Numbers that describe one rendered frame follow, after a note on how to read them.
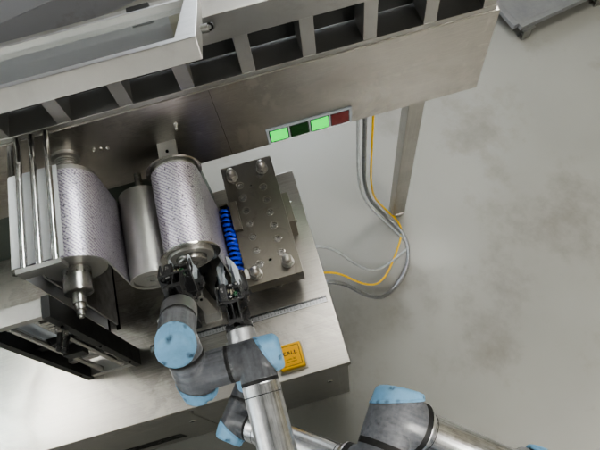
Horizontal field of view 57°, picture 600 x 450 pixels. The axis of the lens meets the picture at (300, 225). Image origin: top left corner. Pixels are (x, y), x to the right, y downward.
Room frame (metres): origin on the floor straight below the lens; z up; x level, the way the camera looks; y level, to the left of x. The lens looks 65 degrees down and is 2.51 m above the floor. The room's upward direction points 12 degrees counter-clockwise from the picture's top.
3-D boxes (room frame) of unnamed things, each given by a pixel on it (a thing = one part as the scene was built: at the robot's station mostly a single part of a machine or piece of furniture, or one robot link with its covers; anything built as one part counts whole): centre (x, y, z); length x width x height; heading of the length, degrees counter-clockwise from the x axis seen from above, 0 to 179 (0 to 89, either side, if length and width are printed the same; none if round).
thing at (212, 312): (0.52, 0.31, 1.05); 0.06 x 0.05 x 0.31; 4
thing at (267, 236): (0.74, 0.11, 1.00); 0.40 x 0.16 x 0.06; 4
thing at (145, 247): (0.68, 0.41, 1.18); 0.26 x 0.12 x 0.12; 4
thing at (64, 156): (0.84, 0.55, 1.34); 0.07 x 0.07 x 0.07; 4
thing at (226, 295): (0.46, 0.21, 1.12); 0.12 x 0.08 x 0.09; 4
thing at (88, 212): (0.68, 0.42, 1.16); 0.39 x 0.23 x 0.51; 94
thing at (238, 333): (0.38, 0.21, 1.11); 0.08 x 0.05 x 0.08; 94
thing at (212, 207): (0.70, 0.23, 1.11); 0.23 x 0.01 x 0.18; 4
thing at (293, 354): (0.35, 0.10, 0.91); 0.07 x 0.07 x 0.02; 4
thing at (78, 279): (0.53, 0.53, 1.34); 0.06 x 0.06 x 0.06; 4
